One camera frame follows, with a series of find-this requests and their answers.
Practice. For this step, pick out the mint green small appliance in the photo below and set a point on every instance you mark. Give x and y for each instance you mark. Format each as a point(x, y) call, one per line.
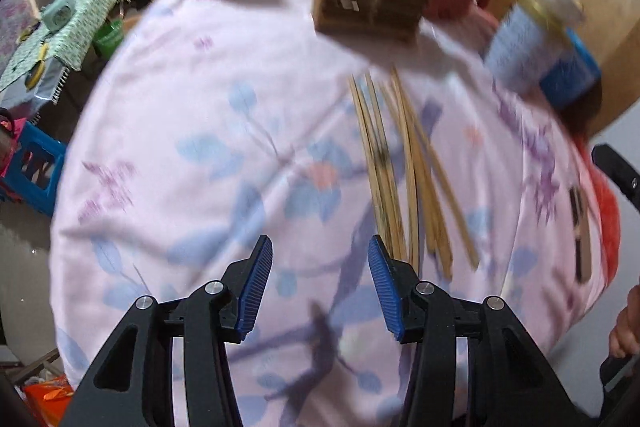
point(57, 12)

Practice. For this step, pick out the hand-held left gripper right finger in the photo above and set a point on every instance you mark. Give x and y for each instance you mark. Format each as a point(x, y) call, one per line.
point(384, 282)

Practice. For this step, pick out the blue lidded canister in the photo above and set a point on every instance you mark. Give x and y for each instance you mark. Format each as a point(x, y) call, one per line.
point(570, 72)

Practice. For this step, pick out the yellow round gadget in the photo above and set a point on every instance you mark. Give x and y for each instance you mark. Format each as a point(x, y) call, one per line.
point(36, 72)

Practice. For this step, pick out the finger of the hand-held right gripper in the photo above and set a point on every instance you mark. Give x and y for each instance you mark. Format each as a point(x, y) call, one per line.
point(617, 172)

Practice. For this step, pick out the green bucket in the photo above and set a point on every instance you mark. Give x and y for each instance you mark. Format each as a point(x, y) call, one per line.
point(109, 38)

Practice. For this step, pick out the blue plastic stool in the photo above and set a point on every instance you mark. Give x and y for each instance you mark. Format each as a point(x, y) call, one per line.
point(35, 167)

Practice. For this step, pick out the white milk powder can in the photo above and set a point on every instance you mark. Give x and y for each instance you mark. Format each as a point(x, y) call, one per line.
point(520, 42)

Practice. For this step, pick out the person's right hand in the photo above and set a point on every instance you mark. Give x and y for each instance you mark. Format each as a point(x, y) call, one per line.
point(627, 327)

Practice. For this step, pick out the pile of wooden chopsticks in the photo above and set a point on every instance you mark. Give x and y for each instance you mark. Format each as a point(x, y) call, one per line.
point(382, 157)

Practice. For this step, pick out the green patterned side table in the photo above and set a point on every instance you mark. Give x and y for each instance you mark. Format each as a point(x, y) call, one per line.
point(60, 42)

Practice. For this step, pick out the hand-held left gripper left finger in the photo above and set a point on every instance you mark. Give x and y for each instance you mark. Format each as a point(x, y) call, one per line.
point(256, 277)

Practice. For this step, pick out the orange plastic bag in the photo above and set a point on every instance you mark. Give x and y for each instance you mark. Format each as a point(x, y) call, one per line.
point(50, 399)

